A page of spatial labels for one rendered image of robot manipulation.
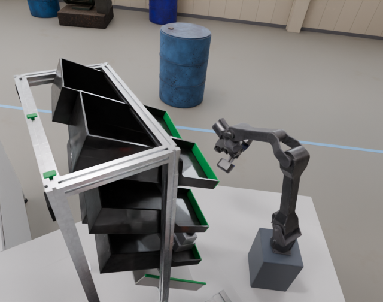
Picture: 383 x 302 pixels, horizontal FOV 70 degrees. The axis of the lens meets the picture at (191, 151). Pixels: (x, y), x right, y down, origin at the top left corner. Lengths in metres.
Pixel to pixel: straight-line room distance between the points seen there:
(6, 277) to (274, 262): 0.98
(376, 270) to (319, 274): 1.39
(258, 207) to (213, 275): 0.43
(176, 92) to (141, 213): 3.08
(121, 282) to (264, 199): 0.79
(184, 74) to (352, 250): 2.49
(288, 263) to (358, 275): 1.55
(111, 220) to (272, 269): 0.69
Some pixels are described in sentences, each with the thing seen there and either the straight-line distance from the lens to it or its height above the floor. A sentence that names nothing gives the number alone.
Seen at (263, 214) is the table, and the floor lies 0.86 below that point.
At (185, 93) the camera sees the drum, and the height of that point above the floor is 0.22.
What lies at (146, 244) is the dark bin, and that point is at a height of 1.25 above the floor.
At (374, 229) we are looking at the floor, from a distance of 2.97.
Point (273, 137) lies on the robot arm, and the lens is 0.86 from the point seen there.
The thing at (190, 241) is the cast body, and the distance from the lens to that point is 0.80.
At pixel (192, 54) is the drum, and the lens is 3.37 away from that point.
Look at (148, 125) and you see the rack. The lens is 0.47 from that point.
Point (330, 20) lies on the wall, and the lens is 8.29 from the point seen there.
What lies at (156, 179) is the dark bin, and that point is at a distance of 0.49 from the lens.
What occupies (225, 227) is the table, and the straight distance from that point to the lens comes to 1.32.
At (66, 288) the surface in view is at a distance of 1.21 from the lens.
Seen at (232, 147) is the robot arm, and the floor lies 1.30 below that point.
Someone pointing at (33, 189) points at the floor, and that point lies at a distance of 2.80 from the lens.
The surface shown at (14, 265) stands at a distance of 1.33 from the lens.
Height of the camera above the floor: 1.93
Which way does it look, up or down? 40 degrees down
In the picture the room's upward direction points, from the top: 7 degrees clockwise
